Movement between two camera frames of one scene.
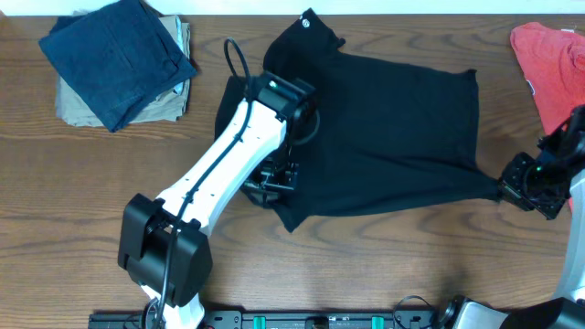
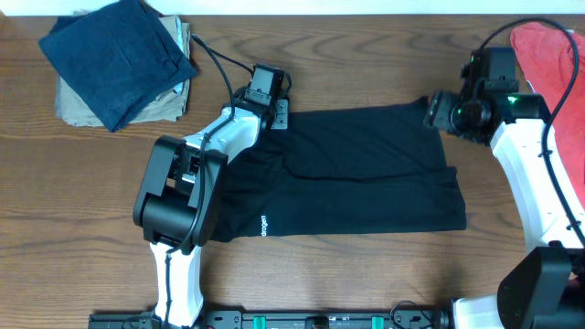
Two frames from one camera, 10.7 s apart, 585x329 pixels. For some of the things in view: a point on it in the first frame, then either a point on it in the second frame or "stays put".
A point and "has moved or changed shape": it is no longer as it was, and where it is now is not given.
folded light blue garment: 179,89 stays put
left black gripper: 271,194 to 282,122
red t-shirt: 553,58 stays put
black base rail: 276,319 stays put
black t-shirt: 386,134 has moved or changed shape
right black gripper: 511,184 to 439,111
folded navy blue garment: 121,57 stays put
